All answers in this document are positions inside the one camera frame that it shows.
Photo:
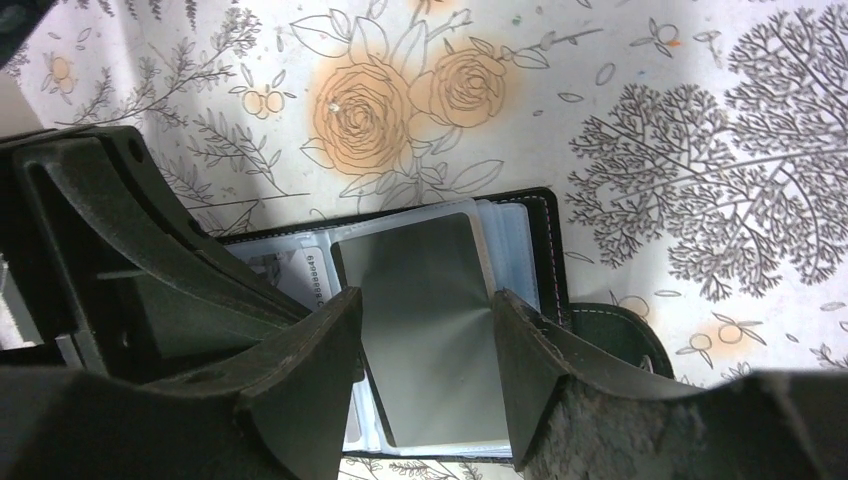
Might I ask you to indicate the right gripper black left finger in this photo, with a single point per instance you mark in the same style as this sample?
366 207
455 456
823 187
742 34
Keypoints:
278 410

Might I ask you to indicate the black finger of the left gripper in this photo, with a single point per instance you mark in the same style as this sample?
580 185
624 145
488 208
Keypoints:
118 277

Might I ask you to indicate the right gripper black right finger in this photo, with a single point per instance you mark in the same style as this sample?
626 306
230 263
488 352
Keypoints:
575 411

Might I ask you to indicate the credit card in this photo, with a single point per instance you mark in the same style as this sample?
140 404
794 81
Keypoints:
299 273

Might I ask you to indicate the black card holder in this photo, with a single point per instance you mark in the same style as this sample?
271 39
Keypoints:
523 241

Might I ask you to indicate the grey metallic card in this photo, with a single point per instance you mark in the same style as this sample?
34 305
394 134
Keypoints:
427 330

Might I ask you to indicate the floral table mat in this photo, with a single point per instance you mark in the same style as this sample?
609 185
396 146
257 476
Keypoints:
697 150

